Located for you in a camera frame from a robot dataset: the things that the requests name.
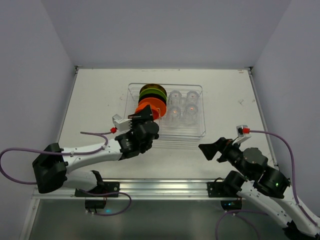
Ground orange bowl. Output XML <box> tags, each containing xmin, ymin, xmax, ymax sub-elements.
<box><xmin>135</xmin><ymin>102</ymin><xmax>160</xmax><ymax>120</ymax></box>

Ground orange plate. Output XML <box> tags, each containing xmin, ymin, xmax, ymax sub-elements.
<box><xmin>138</xmin><ymin>98</ymin><xmax>167</xmax><ymax>118</ymax></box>

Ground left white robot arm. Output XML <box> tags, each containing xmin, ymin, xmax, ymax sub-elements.
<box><xmin>32</xmin><ymin>104</ymin><xmax>159</xmax><ymax>196</ymax></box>

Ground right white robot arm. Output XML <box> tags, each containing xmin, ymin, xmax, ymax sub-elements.
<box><xmin>198</xmin><ymin>135</ymin><xmax>320</xmax><ymax>240</ymax></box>

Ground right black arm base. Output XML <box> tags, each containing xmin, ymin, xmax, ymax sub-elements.
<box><xmin>206</xmin><ymin>177</ymin><xmax>243</xmax><ymax>211</ymax></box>

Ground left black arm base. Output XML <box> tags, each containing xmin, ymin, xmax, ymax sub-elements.
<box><xmin>74</xmin><ymin>181</ymin><xmax>120</xmax><ymax>212</ymax></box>

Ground clear plastic rack tray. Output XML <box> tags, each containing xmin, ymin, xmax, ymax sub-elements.
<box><xmin>122</xmin><ymin>82</ymin><xmax>207</xmax><ymax>138</ymax></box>

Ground black plate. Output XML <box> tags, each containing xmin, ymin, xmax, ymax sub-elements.
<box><xmin>138</xmin><ymin>93</ymin><xmax>167</xmax><ymax>104</ymax></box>

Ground green plate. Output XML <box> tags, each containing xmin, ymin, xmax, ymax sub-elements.
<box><xmin>139</xmin><ymin>88</ymin><xmax>167</xmax><ymax>98</ymax></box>

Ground olive brown plate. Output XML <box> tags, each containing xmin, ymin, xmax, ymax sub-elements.
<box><xmin>139</xmin><ymin>83</ymin><xmax>166</xmax><ymax>93</ymax></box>

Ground clear glass front left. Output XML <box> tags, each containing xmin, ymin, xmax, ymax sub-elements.
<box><xmin>166</xmin><ymin>106</ymin><xmax>182</xmax><ymax>126</ymax></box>

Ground clear glass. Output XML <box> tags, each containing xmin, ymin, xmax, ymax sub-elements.
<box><xmin>168</xmin><ymin>90</ymin><xmax>182</xmax><ymax>106</ymax></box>
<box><xmin>183</xmin><ymin>103</ymin><xmax>199</xmax><ymax>125</ymax></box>
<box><xmin>186</xmin><ymin>90</ymin><xmax>200</xmax><ymax>105</ymax></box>
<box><xmin>166</xmin><ymin>106</ymin><xmax>182</xmax><ymax>126</ymax></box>

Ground clear glass back left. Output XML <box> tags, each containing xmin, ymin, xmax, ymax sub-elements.
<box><xmin>168</xmin><ymin>90</ymin><xmax>182</xmax><ymax>106</ymax></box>

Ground clear glass front right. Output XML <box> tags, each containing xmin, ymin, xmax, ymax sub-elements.
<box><xmin>183</xmin><ymin>103</ymin><xmax>199</xmax><ymax>125</ymax></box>

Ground clear glass back right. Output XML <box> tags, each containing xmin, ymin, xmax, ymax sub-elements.
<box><xmin>186</xmin><ymin>90</ymin><xmax>200</xmax><ymax>105</ymax></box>

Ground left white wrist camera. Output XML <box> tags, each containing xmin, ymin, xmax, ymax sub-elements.
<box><xmin>112</xmin><ymin>114</ymin><xmax>132</xmax><ymax>132</ymax></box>

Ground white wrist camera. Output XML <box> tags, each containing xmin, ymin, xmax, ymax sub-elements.
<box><xmin>233</xmin><ymin>125</ymin><xmax>251</xmax><ymax>145</ymax></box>
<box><xmin>112</xmin><ymin>114</ymin><xmax>132</xmax><ymax>132</ymax></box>

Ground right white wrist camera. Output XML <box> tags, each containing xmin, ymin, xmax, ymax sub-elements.
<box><xmin>233</xmin><ymin>125</ymin><xmax>251</xmax><ymax>145</ymax></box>

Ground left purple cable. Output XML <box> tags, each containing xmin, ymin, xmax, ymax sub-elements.
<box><xmin>0</xmin><ymin>131</ymin><xmax>133</xmax><ymax>217</ymax></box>

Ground purple cable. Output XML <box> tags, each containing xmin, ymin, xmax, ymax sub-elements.
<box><xmin>0</xmin><ymin>131</ymin><xmax>133</xmax><ymax>217</ymax></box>
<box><xmin>215</xmin><ymin>129</ymin><xmax>320</xmax><ymax>240</ymax></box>

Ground aluminium mounting rail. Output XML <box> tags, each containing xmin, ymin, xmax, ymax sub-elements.
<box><xmin>31</xmin><ymin>178</ymin><xmax>237</xmax><ymax>201</ymax></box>

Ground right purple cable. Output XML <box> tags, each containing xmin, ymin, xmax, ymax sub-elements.
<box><xmin>215</xmin><ymin>129</ymin><xmax>320</xmax><ymax>240</ymax></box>

